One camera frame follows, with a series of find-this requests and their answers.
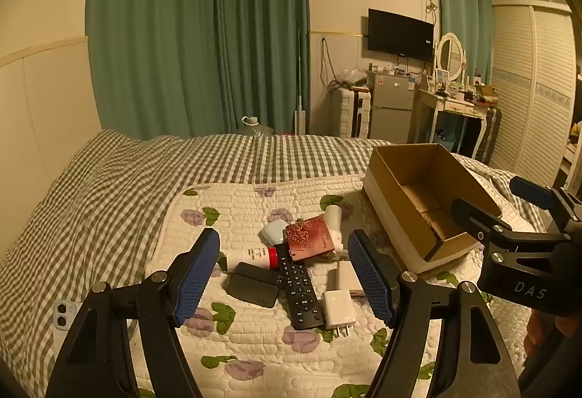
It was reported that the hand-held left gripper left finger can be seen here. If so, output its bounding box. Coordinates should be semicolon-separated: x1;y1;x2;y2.
45;228;222;398

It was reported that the black remote control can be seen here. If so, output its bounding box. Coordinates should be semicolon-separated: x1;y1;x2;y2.
273;244;325;330

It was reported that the white mop pole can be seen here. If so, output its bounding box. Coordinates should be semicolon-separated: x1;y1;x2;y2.
293;29;307;136

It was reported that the red floral card box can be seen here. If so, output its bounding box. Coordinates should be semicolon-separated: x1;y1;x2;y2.
286;218;338;263

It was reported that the black wall television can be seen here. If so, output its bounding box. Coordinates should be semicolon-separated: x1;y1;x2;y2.
367;8;435;63

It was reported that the narrow green curtain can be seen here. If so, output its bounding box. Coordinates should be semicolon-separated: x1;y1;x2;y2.
434;0;495;86

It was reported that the black wallet case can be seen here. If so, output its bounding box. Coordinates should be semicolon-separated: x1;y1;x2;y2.
227;262;281;309

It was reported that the small white bottle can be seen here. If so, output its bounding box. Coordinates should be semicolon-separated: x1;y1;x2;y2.
324;205;345;254

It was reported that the white tube red cap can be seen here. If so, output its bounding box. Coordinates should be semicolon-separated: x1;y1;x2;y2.
228;245;279;272

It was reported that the white charger plug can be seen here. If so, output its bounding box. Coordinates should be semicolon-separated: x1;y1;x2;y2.
323;289;356;338

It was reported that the white oval vanity mirror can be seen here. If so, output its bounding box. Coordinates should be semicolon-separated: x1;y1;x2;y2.
434;32;469;81

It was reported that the white suitcase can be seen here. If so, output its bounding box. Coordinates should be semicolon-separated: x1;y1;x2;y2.
333;87;373;139

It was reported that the dark brown suitcase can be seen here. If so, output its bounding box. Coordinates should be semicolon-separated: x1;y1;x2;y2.
482;105;503;165

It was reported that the person's right hand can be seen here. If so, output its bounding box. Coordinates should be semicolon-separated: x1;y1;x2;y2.
523;311;582;357

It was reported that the white vanity table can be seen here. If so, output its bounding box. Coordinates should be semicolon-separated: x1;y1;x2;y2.
409;85;490;161

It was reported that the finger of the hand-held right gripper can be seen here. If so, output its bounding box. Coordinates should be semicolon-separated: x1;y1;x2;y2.
509;175;582;235
450;197;562;246

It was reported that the white louvred wardrobe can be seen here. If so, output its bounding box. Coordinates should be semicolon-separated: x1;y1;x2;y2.
490;0;576;186

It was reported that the white box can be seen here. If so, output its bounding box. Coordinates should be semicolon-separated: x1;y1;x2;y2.
336;261;365;297

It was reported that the floral quilted mat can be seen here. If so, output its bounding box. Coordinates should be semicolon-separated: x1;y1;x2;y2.
132;174;546;398

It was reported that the grey small fridge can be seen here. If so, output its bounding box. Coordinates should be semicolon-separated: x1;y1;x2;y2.
370;71;422;140

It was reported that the brown cardboard box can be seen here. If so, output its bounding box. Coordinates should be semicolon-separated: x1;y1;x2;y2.
362;144;503;275

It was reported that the phone with pale case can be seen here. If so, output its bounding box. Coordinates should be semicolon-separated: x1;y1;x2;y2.
53;300;76;331

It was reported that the light blue earbuds case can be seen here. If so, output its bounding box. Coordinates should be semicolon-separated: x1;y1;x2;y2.
260;220;288;247

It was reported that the grey water jug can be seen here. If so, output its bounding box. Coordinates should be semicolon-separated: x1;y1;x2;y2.
241;115;276;138

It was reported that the black wall cable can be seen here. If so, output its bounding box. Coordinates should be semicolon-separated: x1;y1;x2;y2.
318;37;334;88

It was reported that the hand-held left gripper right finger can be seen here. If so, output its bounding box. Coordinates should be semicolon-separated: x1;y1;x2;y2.
348;229;519;398

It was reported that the wide green curtain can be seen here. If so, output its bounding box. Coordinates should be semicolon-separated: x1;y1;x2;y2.
85;0;228;140

